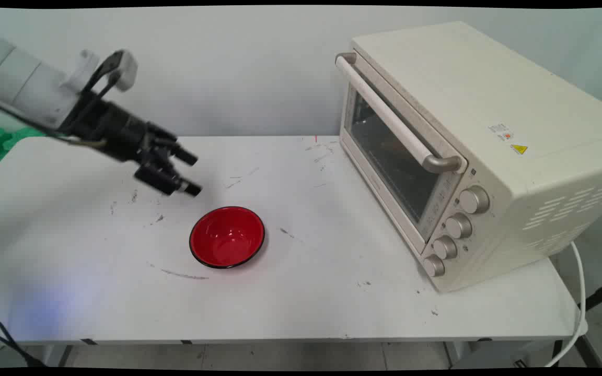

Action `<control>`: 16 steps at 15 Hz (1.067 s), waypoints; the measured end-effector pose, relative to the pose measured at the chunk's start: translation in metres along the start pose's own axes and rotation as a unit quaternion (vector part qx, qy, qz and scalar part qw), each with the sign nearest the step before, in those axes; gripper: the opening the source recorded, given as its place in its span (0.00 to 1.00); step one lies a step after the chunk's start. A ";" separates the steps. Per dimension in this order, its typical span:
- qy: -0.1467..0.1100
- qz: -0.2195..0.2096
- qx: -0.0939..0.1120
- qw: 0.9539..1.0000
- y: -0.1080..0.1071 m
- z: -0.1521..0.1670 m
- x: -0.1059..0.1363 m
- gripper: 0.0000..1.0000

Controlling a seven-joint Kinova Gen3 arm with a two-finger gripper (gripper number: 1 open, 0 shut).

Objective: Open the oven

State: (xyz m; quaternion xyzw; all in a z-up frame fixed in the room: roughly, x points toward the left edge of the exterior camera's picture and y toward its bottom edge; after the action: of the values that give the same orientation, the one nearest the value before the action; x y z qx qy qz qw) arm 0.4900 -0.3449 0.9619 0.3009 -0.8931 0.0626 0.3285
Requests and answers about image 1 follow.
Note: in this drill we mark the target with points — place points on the white label sticker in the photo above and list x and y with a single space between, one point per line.
500 130

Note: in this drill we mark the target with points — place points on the yellow warning sticker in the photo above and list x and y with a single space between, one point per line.
519 149

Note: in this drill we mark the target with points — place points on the green foam piece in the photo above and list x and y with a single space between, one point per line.
3 141

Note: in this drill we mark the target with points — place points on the red bowl with black rim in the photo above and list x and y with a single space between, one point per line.
227 237

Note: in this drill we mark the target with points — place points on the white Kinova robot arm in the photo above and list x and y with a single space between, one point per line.
16 81

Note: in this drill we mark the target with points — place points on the silver oven knob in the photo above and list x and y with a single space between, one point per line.
444 247
458 226
433 265
473 200

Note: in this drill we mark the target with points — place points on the glass oven door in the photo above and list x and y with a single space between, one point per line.
395 156

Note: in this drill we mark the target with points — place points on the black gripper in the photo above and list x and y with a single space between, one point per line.
113 128

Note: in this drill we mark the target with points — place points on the black tripod stand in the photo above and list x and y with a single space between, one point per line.
601 295

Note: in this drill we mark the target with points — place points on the cream toaster oven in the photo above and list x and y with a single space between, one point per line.
489 130

